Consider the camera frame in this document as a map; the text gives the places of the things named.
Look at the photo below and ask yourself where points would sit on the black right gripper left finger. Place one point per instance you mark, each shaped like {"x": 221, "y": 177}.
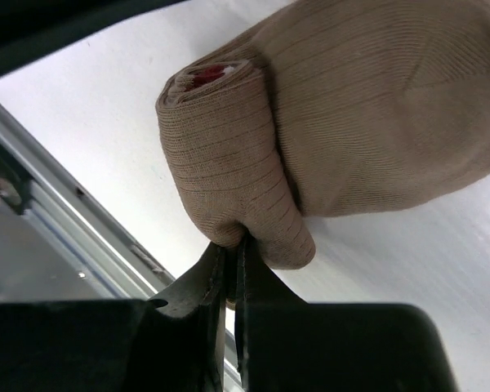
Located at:
{"x": 174, "y": 341}

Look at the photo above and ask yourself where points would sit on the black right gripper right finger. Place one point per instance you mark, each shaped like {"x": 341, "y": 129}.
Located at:
{"x": 287, "y": 344}

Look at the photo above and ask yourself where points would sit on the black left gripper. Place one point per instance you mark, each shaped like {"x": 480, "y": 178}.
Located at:
{"x": 32, "y": 29}

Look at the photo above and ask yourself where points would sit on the taupe sock with maroon cuff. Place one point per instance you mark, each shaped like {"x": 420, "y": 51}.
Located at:
{"x": 329, "y": 108}

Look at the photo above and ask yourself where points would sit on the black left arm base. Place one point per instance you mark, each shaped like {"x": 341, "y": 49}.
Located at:
{"x": 14, "y": 182}

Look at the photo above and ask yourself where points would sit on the aluminium front rail frame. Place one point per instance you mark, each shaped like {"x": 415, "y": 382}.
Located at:
{"x": 63, "y": 226}

